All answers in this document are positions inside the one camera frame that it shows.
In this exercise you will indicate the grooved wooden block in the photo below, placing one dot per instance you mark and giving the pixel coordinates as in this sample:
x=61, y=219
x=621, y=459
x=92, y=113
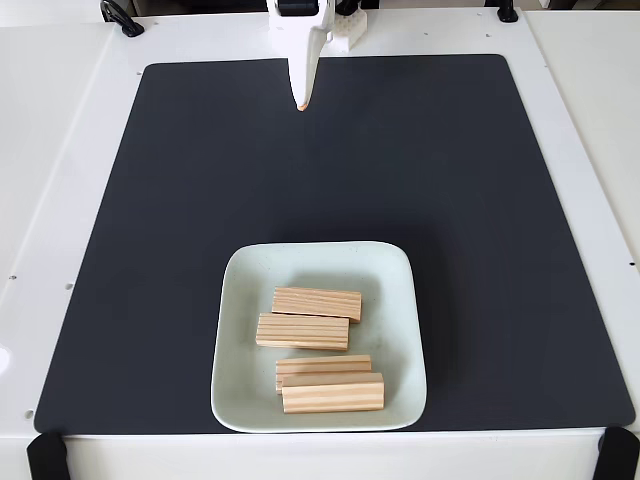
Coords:
x=332, y=395
x=325, y=364
x=302, y=331
x=317, y=302

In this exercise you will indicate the pale green square plate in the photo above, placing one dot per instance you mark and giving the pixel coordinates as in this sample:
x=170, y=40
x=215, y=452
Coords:
x=395, y=340

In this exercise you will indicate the black table clamp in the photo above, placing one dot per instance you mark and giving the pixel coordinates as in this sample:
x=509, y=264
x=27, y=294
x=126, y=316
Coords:
x=507, y=15
x=127, y=25

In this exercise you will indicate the black table mat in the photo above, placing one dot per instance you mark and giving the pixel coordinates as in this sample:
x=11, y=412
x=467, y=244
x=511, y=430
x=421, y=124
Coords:
x=150, y=250

